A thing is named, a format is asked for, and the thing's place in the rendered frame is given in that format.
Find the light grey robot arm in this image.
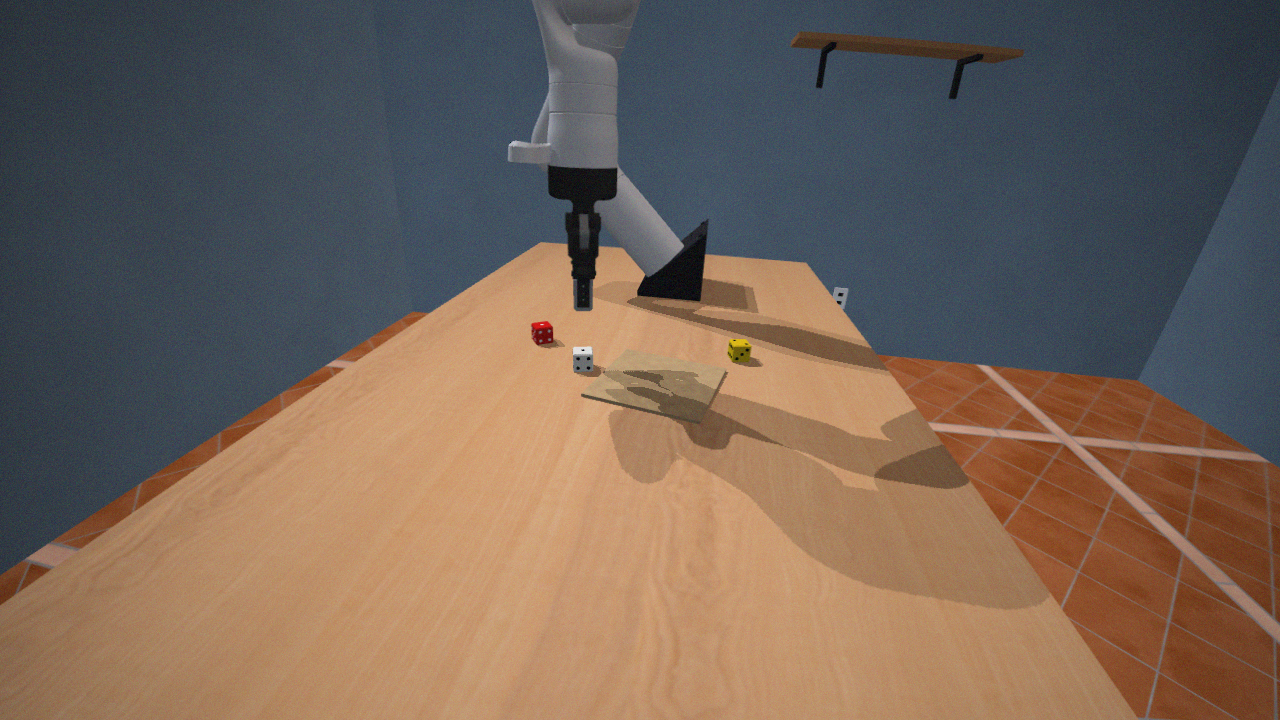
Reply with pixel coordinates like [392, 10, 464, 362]
[508, 0, 684, 277]

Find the yellow die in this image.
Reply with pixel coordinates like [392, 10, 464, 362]
[727, 340, 753, 363]

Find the tan square mat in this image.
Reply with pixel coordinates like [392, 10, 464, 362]
[581, 348, 726, 424]

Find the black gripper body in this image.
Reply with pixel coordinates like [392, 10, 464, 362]
[548, 165, 618, 229]

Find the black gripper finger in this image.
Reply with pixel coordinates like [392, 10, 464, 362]
[564, 211, 600, 266]
[564, 214, 602, 311]

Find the white die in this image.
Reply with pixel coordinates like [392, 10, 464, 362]
[573, 347, 593, 372]

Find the red die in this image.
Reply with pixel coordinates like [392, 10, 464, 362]
[531, 322, 553, 345]

